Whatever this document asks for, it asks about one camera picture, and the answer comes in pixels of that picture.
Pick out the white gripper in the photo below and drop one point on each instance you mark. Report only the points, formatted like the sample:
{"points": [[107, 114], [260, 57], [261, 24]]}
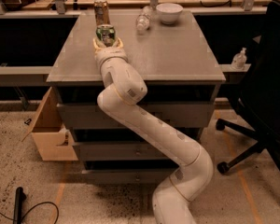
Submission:
{"points": [[108, 52]]}

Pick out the green soda can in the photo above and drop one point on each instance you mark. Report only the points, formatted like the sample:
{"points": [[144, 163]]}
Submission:
{"points": [[106, 34]]}

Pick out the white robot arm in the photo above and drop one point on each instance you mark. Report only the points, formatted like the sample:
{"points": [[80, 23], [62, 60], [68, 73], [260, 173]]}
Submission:
{"points": [[124, 88]]}

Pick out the brown soda can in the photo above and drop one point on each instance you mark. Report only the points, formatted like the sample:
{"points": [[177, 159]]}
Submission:
{"points": [[101, 12]]}

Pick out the clear plastic water bottle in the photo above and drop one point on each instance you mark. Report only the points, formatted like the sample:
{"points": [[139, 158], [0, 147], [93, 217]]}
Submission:
{"points": [[144, 19]]}

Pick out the white bowl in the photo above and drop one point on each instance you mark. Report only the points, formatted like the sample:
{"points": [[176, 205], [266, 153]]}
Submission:
{"points": [[169, 12]]}

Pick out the grey drawer cabinet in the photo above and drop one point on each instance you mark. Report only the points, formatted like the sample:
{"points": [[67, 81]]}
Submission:
{"points": [[174, 61]]}

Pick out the top grey drawer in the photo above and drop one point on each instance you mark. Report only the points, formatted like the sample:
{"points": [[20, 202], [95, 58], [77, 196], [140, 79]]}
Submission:
{"points": [[86, 116]]}

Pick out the grey drawer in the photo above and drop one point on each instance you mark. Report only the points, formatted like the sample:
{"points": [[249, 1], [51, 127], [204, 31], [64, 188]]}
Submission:
{"points": [[86, 116], [117, 151], [125, 176]]}

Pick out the middle grey drawer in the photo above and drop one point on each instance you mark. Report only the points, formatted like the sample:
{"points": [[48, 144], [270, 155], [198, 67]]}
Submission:
{"points": [[117, 151]]}

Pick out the wooden box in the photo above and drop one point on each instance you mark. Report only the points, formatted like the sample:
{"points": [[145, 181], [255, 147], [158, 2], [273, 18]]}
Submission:
{"points": [[53, 141]]}

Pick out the hand sanitizer bottle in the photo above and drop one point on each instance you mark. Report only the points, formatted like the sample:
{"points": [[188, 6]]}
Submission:
{"points": [[239, 60]]}

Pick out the bottom grey drawer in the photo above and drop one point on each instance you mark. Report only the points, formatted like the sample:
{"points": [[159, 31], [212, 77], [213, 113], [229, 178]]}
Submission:
{"points": [[125, 176]]}

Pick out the black office chair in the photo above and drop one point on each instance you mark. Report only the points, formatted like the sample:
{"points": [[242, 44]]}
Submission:
{"points": [[258, 99]]}

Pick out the black cylindrical tool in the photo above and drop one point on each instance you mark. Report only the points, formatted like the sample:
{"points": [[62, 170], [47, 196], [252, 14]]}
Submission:
{"points": [[19, 199]]}

